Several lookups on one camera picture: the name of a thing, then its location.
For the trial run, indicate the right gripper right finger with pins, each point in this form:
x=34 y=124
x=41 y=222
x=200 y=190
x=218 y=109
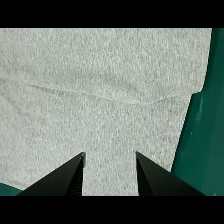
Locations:
x=156 y=181

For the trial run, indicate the light grey T-shirt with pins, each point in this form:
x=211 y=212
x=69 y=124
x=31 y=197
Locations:
x=100 y=93

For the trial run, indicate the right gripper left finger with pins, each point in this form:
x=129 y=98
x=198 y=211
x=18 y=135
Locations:
x=65 y=180

